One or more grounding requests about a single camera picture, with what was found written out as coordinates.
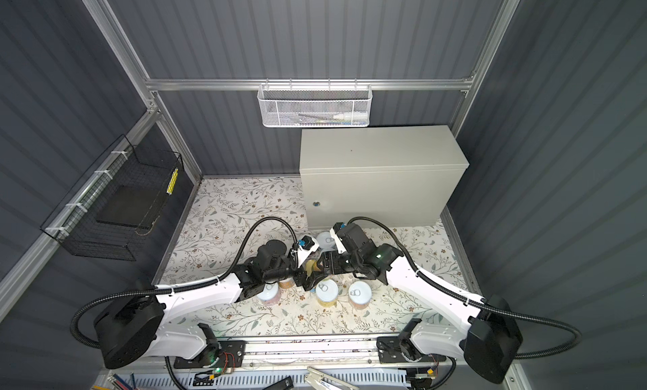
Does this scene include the orange white pull-tab can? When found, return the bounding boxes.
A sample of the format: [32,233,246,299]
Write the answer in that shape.
[348,281,372,310]

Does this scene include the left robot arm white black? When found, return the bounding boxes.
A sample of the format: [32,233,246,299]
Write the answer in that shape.
[94,236,319,369]

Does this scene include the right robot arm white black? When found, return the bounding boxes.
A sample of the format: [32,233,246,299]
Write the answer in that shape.
[318,223,523,384]

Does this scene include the yellow oval sardine tin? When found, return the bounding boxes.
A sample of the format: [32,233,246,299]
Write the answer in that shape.
[305,260,321,277]

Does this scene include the brown can white lid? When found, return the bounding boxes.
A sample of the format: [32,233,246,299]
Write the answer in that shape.
[278,277,295,289]

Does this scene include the yellow pull-tab can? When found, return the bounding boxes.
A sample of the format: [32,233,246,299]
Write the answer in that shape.
[315,280,339,307]

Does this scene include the light blue pull-tab can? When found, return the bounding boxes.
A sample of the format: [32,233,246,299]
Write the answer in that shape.
[316,232,337,252]

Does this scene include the pink can front left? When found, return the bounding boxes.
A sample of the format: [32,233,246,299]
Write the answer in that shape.
[256,283,281,306]

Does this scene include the beige metal cabinet box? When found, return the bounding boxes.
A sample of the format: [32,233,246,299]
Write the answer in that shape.
[299,126,469,229]

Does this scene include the white tube in basket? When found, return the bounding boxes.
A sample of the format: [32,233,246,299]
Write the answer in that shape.
[298,111,369,127]

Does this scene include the yellow tag on basket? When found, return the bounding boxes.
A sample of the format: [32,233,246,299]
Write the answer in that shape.
[166,168,179,196]

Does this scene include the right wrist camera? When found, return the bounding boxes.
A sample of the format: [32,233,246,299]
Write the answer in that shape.
[330,228,347,255]

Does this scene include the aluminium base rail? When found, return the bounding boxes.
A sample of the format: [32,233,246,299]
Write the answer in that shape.
[100,331,512,376]

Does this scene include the white wire mesh basket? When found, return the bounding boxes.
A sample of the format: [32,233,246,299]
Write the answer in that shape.
[257,86,373,128]

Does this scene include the black wire mesh basket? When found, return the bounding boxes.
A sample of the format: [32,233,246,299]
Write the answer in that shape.
[40,138,184,261]

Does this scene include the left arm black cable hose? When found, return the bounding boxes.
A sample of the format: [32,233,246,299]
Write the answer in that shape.
[69,217,299,350]

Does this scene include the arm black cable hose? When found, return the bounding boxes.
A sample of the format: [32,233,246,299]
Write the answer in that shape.
[69,217,299,350]
[347,216,582,360]

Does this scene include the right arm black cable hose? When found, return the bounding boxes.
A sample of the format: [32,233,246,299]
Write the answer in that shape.
[347,216,582,360]

